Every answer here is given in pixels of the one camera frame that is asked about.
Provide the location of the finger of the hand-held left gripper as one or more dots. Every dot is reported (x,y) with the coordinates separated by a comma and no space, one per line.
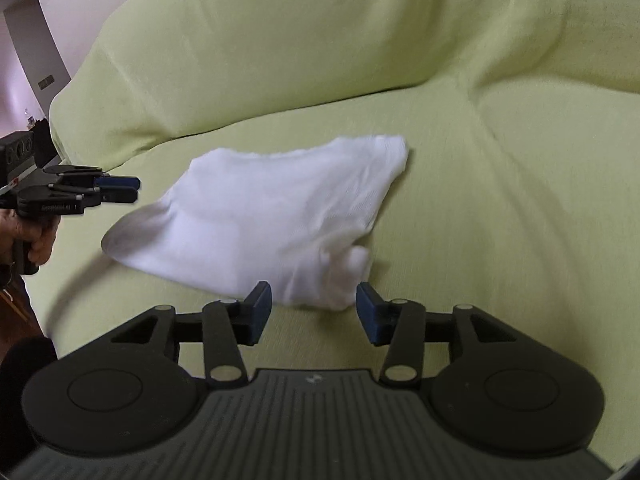
(120,181)
(120,196)

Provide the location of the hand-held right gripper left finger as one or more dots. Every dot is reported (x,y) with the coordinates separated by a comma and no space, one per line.
(261,310)

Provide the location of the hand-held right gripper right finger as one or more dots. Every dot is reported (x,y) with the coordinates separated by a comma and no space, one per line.
(366,315)

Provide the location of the white garment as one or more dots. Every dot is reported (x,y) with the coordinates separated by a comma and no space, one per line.
(275,210)

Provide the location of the person's left hand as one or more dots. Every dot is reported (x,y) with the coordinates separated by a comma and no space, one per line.
(42,240)

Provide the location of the green covered sofa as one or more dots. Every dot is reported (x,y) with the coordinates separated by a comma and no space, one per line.
(450,85)

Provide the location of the wall switch plate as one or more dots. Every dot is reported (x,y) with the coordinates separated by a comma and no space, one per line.
(46,81)

